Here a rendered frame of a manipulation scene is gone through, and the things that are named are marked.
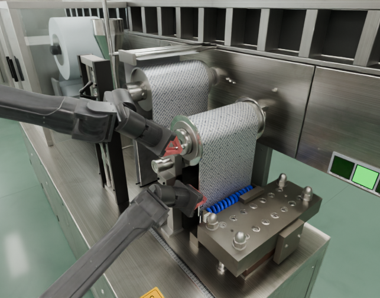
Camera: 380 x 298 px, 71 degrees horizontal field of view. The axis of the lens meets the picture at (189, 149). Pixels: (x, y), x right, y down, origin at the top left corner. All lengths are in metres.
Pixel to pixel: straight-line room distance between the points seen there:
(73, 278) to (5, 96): 0.34
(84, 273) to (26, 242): 1.99
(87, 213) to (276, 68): 0.84
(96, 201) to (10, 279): 1.24
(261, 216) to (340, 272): 1.42
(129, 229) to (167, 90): 0.49
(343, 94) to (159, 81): 0.52
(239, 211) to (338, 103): 0.41
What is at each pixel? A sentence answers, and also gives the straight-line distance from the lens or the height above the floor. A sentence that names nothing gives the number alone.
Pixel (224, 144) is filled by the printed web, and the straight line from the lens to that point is 0.77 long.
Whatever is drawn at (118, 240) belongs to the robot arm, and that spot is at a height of 1.20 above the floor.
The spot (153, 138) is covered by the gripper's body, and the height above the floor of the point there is 1.32.
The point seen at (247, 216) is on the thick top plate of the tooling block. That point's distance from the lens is 0.84.
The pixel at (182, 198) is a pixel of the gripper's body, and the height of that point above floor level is 1.14.
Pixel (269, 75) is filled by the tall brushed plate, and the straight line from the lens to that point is 0.93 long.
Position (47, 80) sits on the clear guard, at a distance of 1.57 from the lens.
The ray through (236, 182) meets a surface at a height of 1.07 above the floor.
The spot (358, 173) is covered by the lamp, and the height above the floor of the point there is 1.19.
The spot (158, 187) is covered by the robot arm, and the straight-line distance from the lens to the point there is 0.67.
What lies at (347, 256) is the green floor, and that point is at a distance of 2.35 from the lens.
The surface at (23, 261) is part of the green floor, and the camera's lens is 2.34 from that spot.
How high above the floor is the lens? 1.59
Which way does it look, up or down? 29 degrees down
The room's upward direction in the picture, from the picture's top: straight up
